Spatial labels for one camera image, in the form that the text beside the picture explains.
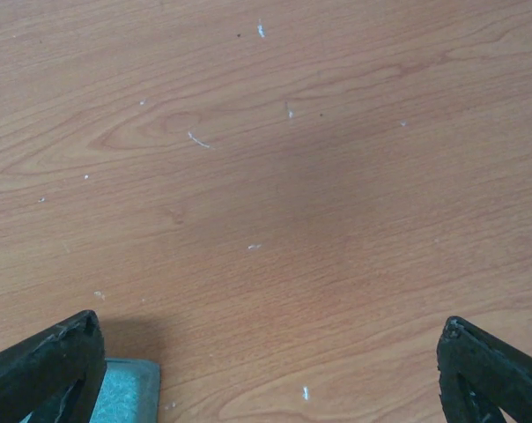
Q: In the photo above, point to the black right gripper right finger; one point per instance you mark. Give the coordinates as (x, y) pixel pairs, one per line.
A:
(482, 378)

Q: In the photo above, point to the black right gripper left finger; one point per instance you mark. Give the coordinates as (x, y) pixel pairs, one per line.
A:
(76, 340)

